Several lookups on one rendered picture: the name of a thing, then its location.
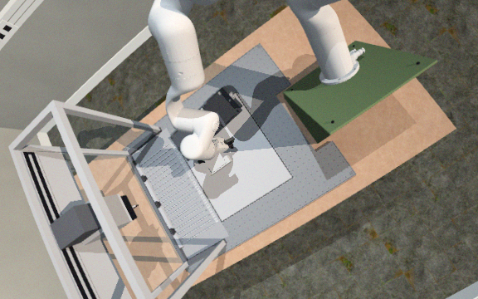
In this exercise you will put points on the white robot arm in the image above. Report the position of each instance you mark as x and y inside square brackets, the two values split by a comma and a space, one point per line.
[178, 44]

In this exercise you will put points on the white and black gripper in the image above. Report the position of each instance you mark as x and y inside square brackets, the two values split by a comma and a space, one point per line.
[222, 145]

